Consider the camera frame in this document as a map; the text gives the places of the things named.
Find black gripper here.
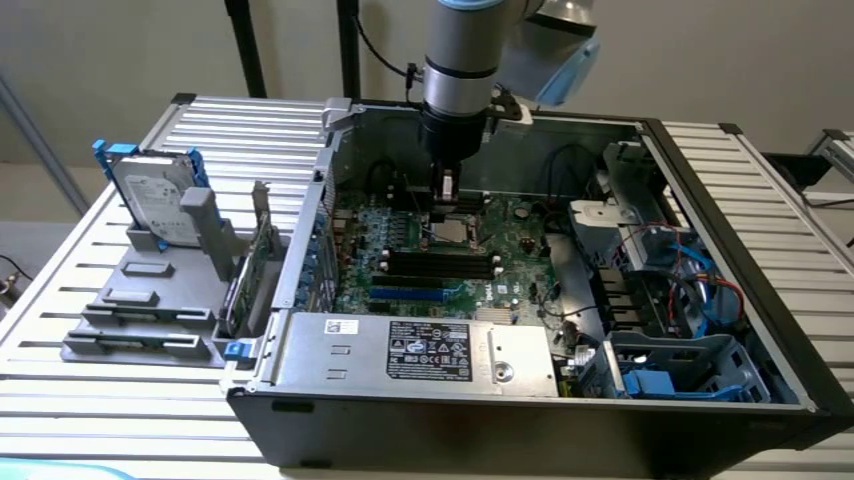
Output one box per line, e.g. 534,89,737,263
418,107,485,226

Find silver CPU chip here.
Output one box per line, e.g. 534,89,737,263
431,221,474,241

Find CPU socket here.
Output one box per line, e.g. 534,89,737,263
422,217,489,251

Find blue expansion slot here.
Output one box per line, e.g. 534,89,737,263
370,286,447,303

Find black RAM slots bank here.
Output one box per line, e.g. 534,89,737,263
387,248,501,281

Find green Dell motherboard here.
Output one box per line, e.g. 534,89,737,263
331,190,581,362

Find black open PC case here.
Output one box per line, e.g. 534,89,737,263
225,97,854,471

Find black plastic air shroud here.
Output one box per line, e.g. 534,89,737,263
545,231,606,335

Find black vertical stand pole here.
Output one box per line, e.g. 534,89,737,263
229,0,270,99

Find green graphics card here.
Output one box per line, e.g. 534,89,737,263
223,181,277,335

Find silver power supply unit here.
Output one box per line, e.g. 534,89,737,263
270,312,561,399

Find silver hard disk blue carrier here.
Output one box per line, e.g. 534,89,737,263
91,140,210,251

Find grey parts rack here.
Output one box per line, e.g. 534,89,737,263
61,187,294,370

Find grey disk bay cage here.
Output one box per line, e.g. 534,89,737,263
604,330,776,404

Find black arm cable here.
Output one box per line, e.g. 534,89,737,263
350,14,429,109

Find red wire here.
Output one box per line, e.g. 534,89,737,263
617,224,746,314

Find blue wire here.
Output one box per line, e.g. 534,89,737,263
666,234,726,351

